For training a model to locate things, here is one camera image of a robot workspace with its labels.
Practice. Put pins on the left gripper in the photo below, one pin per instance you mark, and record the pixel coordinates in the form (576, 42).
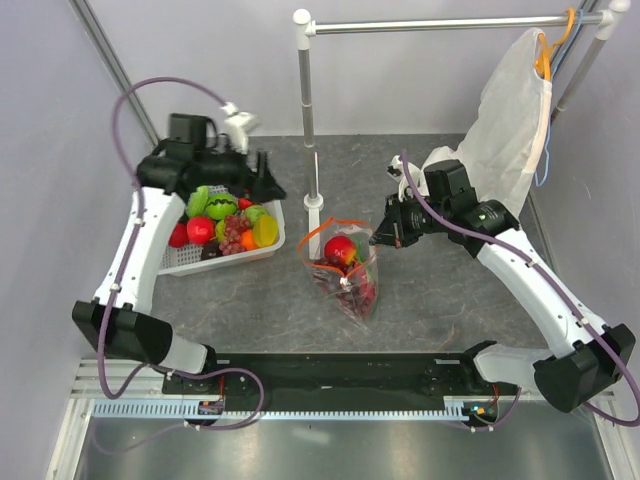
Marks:
(262, 185)

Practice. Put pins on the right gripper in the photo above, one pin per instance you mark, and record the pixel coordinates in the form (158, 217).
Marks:
(392, 231)

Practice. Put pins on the clear zip top bag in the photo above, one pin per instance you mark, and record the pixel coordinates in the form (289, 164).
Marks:
(311, 247)

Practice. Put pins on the red yellow apple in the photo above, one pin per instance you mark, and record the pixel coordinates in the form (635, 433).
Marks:
(340, 248)

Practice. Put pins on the purple grape bunch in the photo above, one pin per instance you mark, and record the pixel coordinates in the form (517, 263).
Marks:
(355, 287)
(228, 233)

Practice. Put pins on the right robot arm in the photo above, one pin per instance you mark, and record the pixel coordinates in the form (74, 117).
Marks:
(583, 355)

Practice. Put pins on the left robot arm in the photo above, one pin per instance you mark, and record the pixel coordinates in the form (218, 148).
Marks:
(117, 321)

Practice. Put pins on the green apple toy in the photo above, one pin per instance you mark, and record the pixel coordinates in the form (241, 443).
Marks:
(254, 212)

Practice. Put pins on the yellow star fruit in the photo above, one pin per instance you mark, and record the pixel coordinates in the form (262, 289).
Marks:
(265, 231)

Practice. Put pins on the green watermelon toy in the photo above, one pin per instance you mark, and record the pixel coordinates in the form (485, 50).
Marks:
(221, 205)

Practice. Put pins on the orange fruit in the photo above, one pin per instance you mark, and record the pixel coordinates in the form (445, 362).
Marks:
(247, 240)

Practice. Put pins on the red tomato toy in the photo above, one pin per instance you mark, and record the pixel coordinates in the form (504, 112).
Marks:
(200, 230)

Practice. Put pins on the dark brown fruit toy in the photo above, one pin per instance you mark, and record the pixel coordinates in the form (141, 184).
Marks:
(210, 251)

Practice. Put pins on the white plastic basket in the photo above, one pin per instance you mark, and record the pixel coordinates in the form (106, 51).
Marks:
(186, 260)

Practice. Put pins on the white shirt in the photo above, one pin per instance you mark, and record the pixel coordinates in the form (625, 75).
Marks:
(502, 148)

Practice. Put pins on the silver clothes rack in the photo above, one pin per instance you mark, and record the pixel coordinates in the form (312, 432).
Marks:
(306, 28)

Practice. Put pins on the orange hanger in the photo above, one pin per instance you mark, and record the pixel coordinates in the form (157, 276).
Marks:
(542, 64)

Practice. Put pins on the blue hanger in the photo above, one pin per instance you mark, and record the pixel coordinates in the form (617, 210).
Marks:
(560, 50)

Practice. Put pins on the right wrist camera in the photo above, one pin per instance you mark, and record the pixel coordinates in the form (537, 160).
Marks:
(395, 170)

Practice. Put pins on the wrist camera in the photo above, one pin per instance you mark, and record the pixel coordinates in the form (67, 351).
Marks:
(395, 170)
(238, 124)

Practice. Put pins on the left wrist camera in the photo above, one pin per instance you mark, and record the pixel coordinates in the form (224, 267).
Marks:
(238, 124)

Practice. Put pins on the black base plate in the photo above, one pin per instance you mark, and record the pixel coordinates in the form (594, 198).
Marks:
(363, 380)

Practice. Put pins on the white cable duct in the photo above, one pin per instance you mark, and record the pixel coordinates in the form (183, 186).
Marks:
(179, 409)

